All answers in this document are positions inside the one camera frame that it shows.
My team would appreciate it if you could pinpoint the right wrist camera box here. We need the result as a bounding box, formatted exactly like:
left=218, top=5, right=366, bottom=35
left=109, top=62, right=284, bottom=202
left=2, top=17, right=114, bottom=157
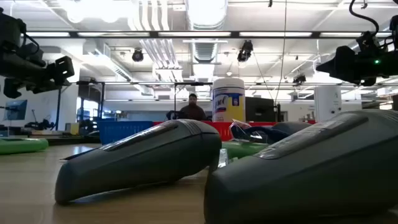
left=356, top=30, right=389, bottom=67

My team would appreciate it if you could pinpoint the black metal frame stand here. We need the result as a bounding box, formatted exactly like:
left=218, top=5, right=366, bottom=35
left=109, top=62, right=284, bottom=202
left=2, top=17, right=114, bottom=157
left=173, top=81, right=214, bottom=121
left=54, top=81, right=106, bottom=131

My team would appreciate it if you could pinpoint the thin hanging cable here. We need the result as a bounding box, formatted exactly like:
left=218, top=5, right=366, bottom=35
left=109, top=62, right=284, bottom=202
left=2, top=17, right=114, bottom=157
left=273, top=0, right=289, bottom=105

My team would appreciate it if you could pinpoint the blue razor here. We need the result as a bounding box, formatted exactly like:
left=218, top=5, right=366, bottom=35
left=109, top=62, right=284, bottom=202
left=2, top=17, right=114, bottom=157
left=229, top=119, right=293, bottom=144

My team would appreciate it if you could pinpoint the white round column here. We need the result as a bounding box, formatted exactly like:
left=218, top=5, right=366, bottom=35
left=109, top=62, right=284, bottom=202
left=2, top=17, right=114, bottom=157
left=313, top=85, right=343, bottom=123

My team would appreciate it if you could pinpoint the computer monitor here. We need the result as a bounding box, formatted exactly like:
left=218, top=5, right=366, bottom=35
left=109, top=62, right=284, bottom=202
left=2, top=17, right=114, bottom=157
left=4, top=99, right=28, bottom=121

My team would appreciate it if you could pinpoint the black box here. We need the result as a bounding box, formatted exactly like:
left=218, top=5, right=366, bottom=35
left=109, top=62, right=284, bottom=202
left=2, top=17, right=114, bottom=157
left=244, top=96, right=277, bottom=123

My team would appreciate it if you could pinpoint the person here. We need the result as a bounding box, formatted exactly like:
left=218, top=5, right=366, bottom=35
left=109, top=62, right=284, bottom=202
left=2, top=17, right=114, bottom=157
left=178, top=93, right=208, bottom=121

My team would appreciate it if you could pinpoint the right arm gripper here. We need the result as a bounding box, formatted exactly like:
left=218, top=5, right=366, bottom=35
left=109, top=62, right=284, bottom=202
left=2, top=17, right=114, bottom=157
left=315, top=45, right=390, bottom=87

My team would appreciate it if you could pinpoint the blue plastic basket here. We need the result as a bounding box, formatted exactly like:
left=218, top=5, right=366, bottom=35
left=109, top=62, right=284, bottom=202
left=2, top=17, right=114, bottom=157
left=98, top=120, right=154, bottom=146

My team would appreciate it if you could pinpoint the yellow box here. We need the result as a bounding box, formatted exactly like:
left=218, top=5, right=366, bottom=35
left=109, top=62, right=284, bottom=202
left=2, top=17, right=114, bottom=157
left=64, top=123, right=80, bottom=136

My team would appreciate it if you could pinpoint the black ceiling camera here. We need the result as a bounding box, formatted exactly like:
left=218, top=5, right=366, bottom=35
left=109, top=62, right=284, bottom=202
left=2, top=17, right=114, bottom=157
left=292, top=73, right=307, bottom=85
left=236, top=40, right=254, bottom=63
left=131, top=48, right=144, bottom=62

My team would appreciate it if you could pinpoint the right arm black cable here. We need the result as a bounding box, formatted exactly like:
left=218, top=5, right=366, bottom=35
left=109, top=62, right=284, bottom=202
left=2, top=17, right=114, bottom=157
left=348, top=0, right=381, bottom=35

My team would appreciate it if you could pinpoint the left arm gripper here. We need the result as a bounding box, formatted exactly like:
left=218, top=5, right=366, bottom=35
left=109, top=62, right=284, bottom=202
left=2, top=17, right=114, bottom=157
left=17, top=43, right=75, bottom=95

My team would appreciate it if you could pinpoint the silver ventilation duct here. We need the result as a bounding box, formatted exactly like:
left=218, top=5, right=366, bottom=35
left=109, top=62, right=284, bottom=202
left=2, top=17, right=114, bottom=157
left=185, top=0, right=228, bottom=30

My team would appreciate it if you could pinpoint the clear plastic item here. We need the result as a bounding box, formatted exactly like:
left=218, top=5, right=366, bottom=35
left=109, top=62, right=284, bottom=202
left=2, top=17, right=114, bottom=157
left=217, top=148, right=230, bottom=169

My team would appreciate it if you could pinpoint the white yellow wipes canister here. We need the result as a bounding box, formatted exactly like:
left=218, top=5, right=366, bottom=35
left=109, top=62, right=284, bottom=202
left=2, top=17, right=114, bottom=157
left=211, top=77, right=246, bottom=123

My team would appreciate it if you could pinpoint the dark grey rounded bottle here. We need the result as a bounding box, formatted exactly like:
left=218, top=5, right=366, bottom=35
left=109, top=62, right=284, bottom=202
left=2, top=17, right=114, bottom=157
left=270, top=121, right=312, bottom=136

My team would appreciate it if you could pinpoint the green plastic tube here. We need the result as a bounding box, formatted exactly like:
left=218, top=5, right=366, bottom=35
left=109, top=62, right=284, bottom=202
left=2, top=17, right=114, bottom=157
left=222, top=141, right=269, bottom=161
left=0, top=138, right=50, bottom=156

